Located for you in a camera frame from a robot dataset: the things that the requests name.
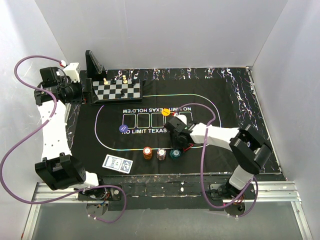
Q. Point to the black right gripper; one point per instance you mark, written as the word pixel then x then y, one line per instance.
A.
pixel 175 144

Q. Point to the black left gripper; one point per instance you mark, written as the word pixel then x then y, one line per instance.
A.
pixel 89 97

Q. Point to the yellow big blind button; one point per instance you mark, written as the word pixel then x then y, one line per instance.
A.
pixel 165 112

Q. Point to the pink blue chip stack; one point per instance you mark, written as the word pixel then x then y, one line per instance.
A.
pixel 161 154

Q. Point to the orange red chip stack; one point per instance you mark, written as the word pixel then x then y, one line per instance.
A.
pixel 147 153

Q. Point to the blue small blind button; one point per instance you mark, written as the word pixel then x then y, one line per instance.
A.
pixel 123 128

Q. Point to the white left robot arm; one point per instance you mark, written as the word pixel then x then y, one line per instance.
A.
pixel 58 168

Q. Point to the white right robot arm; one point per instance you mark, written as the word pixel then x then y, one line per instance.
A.
pixel 249 148

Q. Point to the white chess piece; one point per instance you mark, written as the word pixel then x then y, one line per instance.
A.
pixel 124 79
pixel 105 81

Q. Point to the green blue chip stack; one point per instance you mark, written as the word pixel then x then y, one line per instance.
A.
pixel 175 153

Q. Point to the black triangular stand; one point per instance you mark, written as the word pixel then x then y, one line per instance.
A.
pixel 95 70

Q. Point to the black white chessboard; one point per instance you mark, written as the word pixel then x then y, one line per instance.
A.
pixel 111 93

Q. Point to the black poker table mat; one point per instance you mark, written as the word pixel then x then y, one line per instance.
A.
pixel 97 130

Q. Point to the blue playing card box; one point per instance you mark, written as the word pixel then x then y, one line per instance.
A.
pixel 117 164

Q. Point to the black marbled table cover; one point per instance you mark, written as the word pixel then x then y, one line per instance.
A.
pixel 247 107

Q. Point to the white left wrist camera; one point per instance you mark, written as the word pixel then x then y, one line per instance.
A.
pixel 73 72

